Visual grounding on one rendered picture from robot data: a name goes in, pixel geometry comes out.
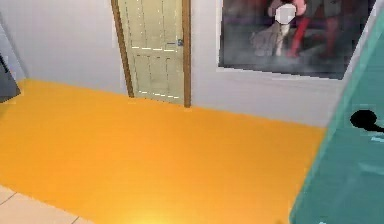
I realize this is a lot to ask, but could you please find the cream panelled room door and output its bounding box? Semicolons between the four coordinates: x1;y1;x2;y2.
110;0;192;108

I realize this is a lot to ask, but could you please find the teal room door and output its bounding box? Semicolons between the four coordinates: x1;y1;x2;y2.
289;7;384;224

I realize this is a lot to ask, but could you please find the dark grey furniture piece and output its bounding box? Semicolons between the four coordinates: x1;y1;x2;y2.
0;53;22;103

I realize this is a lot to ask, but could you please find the dark framed wall picture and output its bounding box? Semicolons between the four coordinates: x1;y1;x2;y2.
216;0;378;81

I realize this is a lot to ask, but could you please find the black door handle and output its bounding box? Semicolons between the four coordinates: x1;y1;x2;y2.
349;109;384;134

